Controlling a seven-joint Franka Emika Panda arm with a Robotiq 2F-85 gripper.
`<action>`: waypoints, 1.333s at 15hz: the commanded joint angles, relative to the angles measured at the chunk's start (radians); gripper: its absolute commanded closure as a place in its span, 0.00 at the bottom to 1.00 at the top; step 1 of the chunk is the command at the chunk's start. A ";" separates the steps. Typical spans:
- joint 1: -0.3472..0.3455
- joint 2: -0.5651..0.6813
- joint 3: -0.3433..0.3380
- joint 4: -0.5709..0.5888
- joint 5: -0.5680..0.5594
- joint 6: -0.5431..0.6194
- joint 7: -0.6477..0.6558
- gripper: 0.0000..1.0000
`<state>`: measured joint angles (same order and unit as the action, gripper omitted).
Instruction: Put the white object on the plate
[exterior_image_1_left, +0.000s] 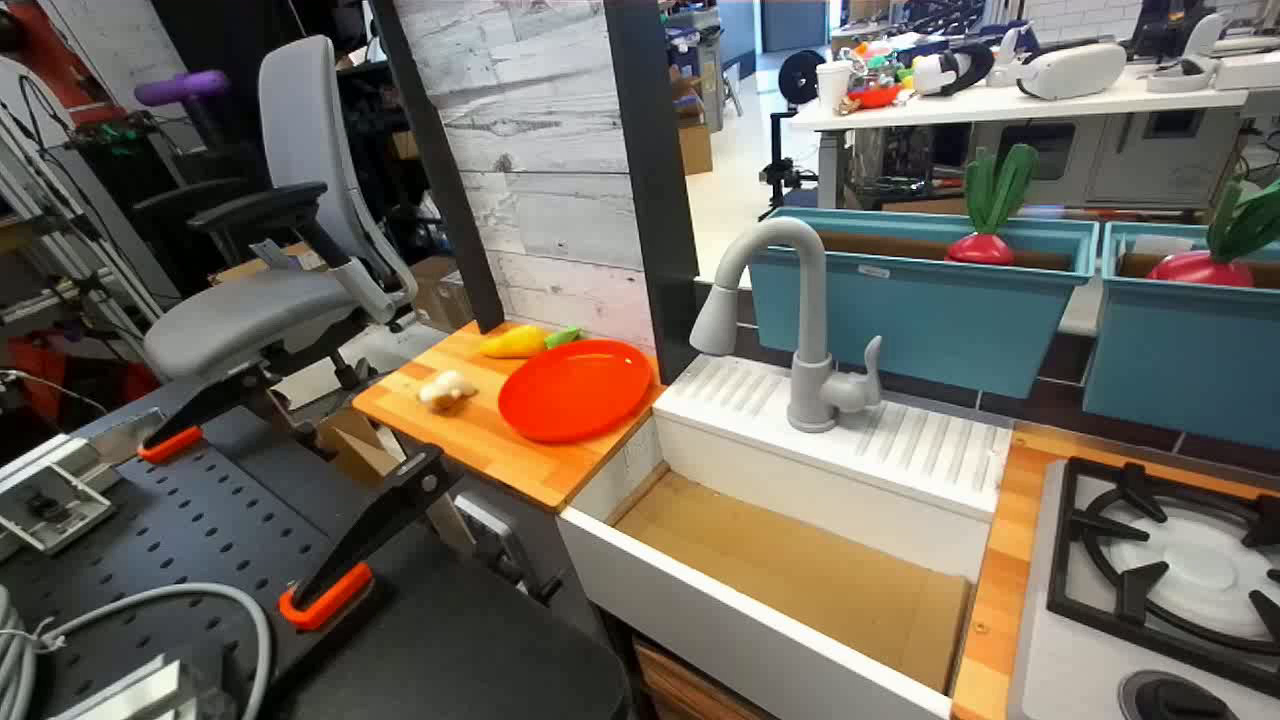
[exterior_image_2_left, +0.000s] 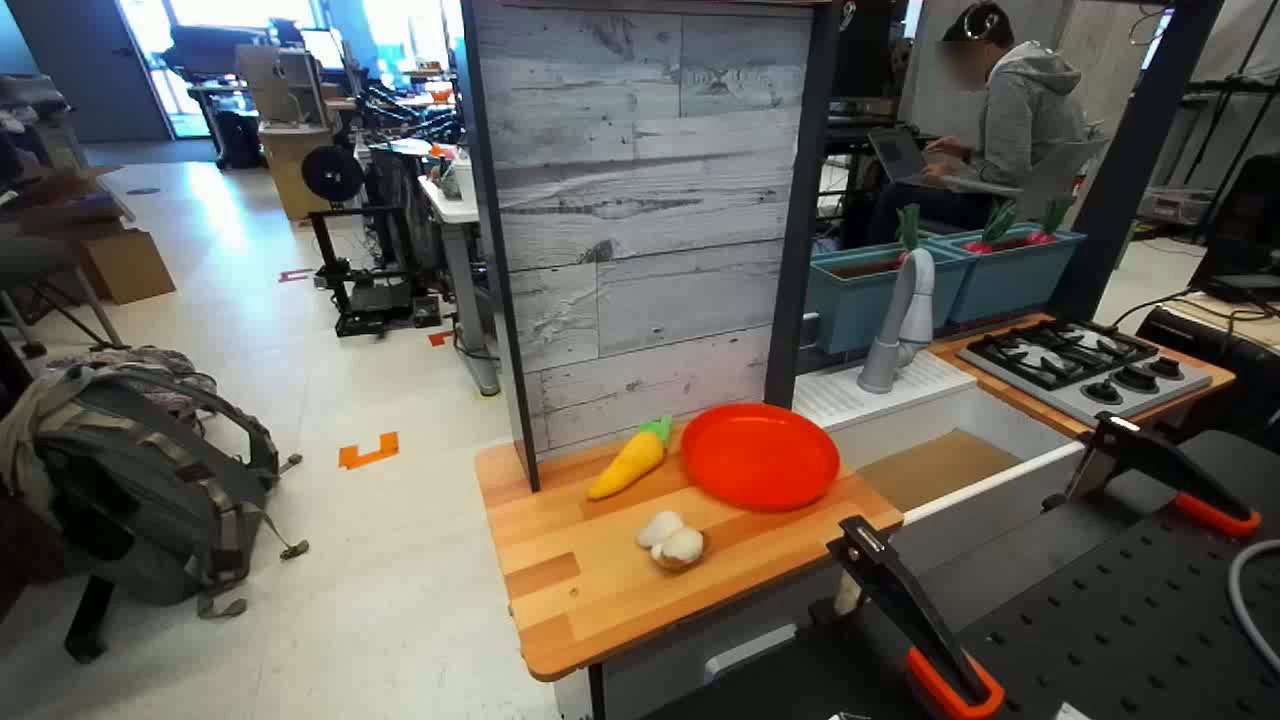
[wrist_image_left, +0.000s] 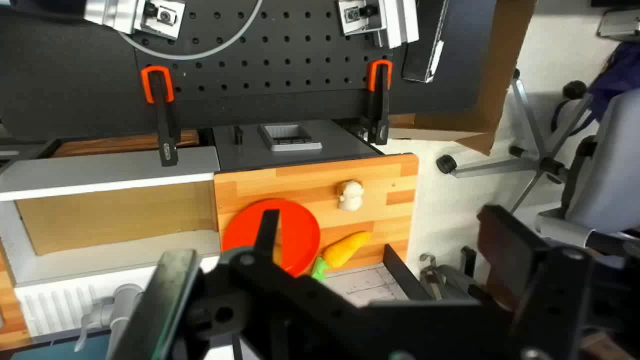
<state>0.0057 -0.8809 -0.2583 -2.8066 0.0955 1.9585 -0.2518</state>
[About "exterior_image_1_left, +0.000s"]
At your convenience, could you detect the red radish plush toy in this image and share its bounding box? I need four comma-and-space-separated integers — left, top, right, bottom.
946, 140, 1045, 268
1149, 174, 1280, 292

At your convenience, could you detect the aluminium mounting bracket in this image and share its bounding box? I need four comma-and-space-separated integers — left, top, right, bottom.
0, 431, 119, 556

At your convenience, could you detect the yellow cloth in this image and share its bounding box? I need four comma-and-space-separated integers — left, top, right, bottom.
481, 320, 592, 358

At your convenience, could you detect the orange round plate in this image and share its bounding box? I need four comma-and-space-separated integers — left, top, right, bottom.
498, 337, 662, 447

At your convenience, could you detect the silver toy stove top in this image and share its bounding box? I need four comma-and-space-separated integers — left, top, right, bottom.
1009, 452, 1280, 720

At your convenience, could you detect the white toy sink basin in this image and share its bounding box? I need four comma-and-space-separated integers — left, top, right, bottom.
558, 350, 1016, 720

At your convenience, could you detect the black slanted strut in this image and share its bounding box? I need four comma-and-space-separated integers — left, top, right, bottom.
365, 0, 509, 337

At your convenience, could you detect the metal frame rack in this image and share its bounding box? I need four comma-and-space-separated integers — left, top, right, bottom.
0, 52, 178, 337

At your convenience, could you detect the white whiteboard panel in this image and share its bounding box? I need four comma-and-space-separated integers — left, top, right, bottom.
391, 0, 662, 354

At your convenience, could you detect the black vertical post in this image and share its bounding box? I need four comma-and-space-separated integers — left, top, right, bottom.
600, 0, 704, 389

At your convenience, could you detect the blue planter box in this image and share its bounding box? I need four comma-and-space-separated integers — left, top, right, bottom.
747, 204, 1104, 399
1081, 217, 1280, 454

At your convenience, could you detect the colourful toy pile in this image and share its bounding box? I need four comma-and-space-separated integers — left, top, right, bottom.
836, 35, 941, 117

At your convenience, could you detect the white plush mushroom toy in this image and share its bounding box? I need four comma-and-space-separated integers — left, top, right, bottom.
418, 367, 481, 414

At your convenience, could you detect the grey cable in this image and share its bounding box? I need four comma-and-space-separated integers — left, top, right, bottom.
0, 580, 275, 720

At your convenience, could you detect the grey toy faucet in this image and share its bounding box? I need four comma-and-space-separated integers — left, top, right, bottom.
689, 213, 890, 435

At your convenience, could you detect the black clamp with orange handle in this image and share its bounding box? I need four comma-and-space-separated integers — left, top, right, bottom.
275, 443, 458, 637
131, 363, 271, 466

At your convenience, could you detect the white background table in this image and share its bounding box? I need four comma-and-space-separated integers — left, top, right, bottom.
791, 64, 1280, 213

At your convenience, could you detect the black stove burner grate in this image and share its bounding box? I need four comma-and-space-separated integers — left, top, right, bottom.
1045, 454, 1280, 699

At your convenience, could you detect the black background chair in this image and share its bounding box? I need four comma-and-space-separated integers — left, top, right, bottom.
762, 46, 827, 209

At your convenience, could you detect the white headset on table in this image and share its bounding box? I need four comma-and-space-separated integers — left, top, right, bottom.
1016, 35, 1133, 102

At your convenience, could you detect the grey office chair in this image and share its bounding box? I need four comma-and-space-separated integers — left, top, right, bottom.
131, 30, 425, 454

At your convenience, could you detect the purple padded cylinder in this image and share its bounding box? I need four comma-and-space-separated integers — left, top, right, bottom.
131, 66, 231, 112

